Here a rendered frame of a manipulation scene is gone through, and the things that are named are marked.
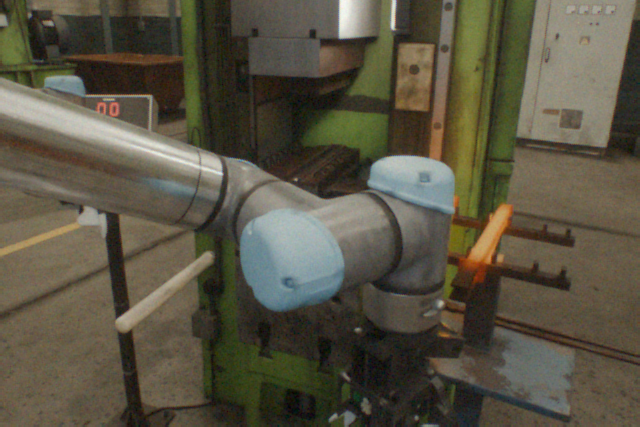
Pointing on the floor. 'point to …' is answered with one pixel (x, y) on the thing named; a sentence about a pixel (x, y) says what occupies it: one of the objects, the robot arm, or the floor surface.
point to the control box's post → (122, 310)
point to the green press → (28, 30)
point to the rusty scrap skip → (133, 77)
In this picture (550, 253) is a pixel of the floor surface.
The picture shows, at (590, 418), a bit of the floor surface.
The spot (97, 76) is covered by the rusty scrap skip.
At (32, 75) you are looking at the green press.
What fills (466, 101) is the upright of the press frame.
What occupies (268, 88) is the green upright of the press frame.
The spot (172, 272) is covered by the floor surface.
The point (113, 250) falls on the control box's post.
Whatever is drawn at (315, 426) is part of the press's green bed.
